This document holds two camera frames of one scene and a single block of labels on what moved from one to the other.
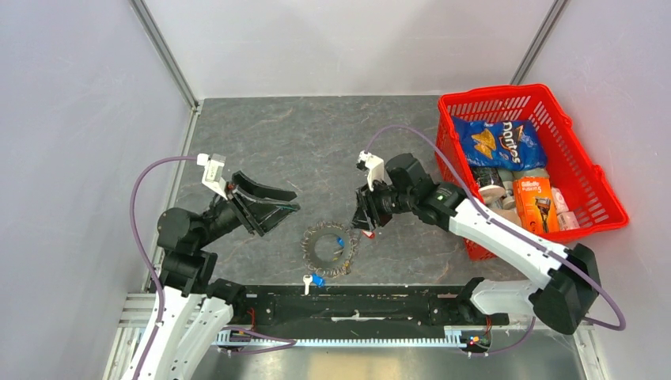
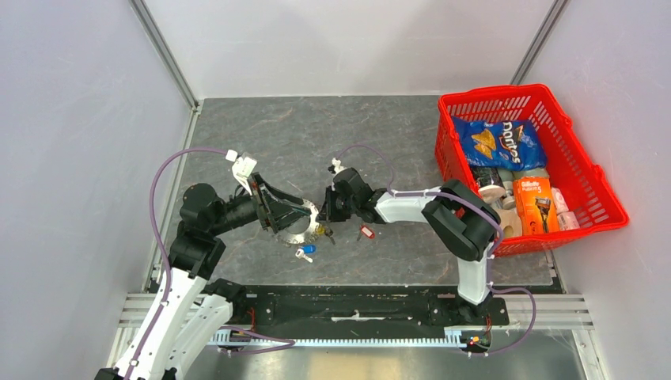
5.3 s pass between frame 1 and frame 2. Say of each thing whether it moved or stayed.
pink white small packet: stayed
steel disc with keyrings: moved
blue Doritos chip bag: stayed
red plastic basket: stayed
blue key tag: moved
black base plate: stayed
